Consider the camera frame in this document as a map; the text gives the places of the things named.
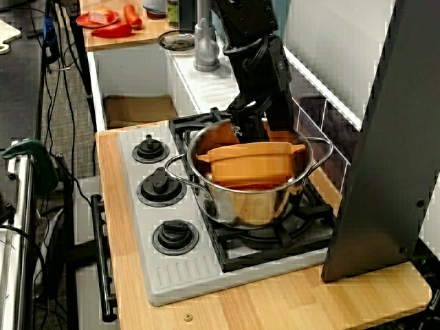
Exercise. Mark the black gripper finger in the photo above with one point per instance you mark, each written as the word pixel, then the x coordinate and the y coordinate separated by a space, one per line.
pixel 247 120
pixel 282 118

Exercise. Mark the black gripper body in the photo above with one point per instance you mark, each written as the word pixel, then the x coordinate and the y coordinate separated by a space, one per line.
pixel 261 79

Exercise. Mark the orange plastic toy pot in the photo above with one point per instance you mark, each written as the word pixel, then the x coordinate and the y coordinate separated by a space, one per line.
pixel 251 165

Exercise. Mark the stainless steel cooking pot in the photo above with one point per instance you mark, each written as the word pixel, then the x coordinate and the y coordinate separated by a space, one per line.
pixel 254 206

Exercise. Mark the dark tile backsplash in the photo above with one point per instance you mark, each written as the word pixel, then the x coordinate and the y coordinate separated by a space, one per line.
pixel 326 117

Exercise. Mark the grey toy faucet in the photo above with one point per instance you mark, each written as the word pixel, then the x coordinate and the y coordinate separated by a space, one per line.
pixel 206 51

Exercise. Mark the teal box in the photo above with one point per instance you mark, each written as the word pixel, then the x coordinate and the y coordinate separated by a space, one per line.
pixel 282 13

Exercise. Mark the black stove knob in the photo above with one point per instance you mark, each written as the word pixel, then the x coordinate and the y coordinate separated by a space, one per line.
pixel 159 187
pixel 175 237
pixel 149 149

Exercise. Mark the green can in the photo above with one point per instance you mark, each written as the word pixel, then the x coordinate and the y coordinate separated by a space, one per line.
pixel 173 15

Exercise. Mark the brown cardboard sheet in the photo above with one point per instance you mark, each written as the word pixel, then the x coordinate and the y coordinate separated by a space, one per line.
pixel 137 110

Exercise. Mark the black upright panel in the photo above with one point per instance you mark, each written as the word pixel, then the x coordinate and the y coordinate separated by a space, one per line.
pixel 385 172

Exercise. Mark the black burner grate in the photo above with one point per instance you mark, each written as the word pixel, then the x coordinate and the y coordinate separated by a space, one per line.
pixel 285 237

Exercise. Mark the white sink cabinet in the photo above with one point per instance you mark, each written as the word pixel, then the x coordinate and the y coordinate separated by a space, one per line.
pixel 130 72

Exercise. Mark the grey blue bowl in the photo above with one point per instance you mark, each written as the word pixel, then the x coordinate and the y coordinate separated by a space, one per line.
pixel 153 5

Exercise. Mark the orange toy sausage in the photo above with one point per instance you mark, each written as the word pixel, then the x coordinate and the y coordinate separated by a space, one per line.
pixel 132 15

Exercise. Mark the red toy pepper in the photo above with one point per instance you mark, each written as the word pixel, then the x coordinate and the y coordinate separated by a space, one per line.
pixel 113 30

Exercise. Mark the grey toy stove plate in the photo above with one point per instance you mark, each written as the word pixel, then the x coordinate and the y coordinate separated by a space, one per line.
pixel 178 271

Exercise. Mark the pink toy ham slice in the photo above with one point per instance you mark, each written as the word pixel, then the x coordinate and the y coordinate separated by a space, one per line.
pixel 99 16

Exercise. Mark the red plastic plate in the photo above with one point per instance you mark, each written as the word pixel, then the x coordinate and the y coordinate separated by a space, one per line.
pixel 82 20

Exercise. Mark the brass screw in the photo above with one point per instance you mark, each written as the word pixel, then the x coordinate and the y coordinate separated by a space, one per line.
pixel 188 317

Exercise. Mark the green clamp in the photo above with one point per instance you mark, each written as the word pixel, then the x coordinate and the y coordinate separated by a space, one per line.
pixel 38 154

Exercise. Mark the blue clamp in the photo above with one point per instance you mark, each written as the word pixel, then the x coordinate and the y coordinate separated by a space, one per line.
pixel 49 34

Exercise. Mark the white cutting board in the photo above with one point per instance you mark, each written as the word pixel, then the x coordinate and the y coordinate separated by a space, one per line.
pixel 8 34

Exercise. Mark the silver metal frame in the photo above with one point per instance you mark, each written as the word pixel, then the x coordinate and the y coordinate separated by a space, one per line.
pixel 20 206

